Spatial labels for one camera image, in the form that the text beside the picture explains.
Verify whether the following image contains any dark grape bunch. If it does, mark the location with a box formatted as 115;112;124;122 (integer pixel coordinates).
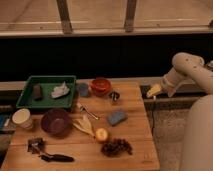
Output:
101;139;133;157

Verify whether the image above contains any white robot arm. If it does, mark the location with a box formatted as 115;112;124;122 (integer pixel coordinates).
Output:
146;52;213;98

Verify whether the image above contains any orange red bowl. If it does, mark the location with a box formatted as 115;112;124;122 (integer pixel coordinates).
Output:
90;77;111;97

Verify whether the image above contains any purple bowl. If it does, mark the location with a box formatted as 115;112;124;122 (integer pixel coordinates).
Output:
40;108;70;137

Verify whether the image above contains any small dark metal cup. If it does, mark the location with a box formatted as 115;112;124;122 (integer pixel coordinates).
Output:
109;91;120;102

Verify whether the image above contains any blue sponge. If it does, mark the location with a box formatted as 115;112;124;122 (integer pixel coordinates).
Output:
107;111;127;126

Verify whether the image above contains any yellow red apple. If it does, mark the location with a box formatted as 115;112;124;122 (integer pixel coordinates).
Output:
95;128;109;142

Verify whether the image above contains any small blue cup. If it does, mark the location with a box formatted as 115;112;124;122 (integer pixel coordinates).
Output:
77;83;89;97

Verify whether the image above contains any metal fork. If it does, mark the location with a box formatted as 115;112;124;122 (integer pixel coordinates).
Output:
76;103;100;120

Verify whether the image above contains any crumpled white cloth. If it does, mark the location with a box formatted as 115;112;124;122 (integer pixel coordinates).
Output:
51;82;70;99

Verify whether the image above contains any green plastic tray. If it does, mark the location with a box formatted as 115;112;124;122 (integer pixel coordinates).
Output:
16;75;76;109

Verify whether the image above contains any dark brown block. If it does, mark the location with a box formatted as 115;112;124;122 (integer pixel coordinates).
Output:
33;84;43;100

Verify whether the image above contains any white paper cup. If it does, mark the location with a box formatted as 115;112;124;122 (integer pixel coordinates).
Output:
12;108;33;130

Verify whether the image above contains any black handled metal tool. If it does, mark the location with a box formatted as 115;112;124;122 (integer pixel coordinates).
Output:
27;137;74;162

